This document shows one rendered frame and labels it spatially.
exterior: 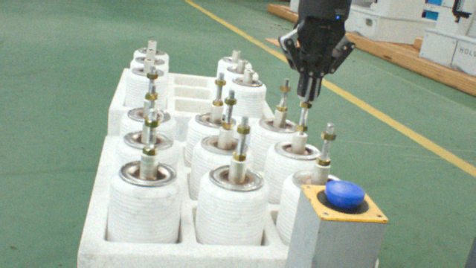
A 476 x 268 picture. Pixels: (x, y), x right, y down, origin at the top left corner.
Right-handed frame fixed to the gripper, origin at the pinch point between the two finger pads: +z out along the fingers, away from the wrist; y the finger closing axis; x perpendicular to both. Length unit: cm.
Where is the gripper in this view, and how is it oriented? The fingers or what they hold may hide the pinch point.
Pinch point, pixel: (309, 88)
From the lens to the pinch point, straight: 77.7
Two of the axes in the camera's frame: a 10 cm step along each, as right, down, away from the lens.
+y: 9.0, -0.3, 4.3
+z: -1.3, 9.3, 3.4
